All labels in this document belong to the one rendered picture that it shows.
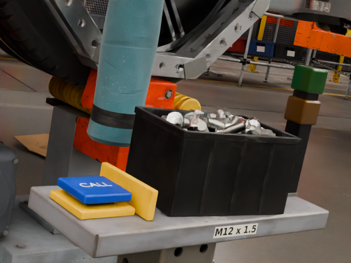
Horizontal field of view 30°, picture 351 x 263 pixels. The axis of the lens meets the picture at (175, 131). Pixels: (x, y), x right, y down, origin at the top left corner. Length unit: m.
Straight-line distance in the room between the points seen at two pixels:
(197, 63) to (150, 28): 0.26
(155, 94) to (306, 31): 4.55
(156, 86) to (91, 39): 0.16
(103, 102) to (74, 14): 0.16
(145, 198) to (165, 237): 0.05
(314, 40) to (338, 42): 0.25
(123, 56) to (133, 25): 0.05
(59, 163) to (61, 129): 0.07
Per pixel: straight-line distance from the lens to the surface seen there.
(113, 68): 1.03
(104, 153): 1.23
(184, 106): 1.28
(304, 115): 1.04
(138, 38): 1.02
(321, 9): 1.15
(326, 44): 5.56
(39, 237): 1.33
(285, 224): 0.98
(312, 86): 1.03
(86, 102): 1.20
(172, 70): 1.24
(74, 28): 1.10
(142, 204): 0.83
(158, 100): 1.22
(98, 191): 0.81
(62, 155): 1.37
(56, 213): 0.83
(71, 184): 0.82
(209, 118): 0.91
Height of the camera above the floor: 0.73
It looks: 11 degrees down
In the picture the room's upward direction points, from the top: 11 degrees clockwise
